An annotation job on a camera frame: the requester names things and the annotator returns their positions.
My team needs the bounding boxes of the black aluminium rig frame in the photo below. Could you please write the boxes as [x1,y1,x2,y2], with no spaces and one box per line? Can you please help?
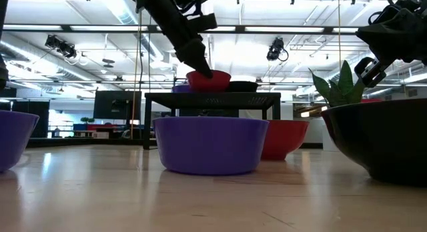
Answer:
[0,23,361,35]

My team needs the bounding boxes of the red bowl with floral inside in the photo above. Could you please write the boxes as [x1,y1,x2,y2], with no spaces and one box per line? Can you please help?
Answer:
[185,69,232,93]
[260,119,310,161]

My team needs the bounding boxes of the black ceiling device with cables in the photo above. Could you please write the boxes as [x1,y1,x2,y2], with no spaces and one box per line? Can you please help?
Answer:
[45,34,78,59]

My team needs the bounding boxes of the black monitor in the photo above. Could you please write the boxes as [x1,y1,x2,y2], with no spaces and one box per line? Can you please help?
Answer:
[93,90,143,121]

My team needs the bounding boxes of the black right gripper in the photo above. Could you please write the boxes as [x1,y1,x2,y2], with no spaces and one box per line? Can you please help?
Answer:
[354,7,427,89]

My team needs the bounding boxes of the black overhead camera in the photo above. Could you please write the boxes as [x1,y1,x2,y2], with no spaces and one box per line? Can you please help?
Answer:
[266,37,290,62]

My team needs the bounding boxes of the green plant in white pot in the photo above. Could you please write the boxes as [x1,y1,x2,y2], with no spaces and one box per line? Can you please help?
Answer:
[308,60,366,152]

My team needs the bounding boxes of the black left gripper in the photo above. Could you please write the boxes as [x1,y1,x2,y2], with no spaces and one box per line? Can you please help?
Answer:
[143,0,214,79]

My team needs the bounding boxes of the black perforated metal shelf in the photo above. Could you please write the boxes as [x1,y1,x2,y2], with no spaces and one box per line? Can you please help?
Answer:
[143,91,282,150]

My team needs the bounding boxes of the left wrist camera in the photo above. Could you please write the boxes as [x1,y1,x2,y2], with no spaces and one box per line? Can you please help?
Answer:
[189,13,218,33]

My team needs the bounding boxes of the black bowl with patterned inside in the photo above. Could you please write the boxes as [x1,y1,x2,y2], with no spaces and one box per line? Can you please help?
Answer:
[320,98,427,187]
[226,81,260,93]

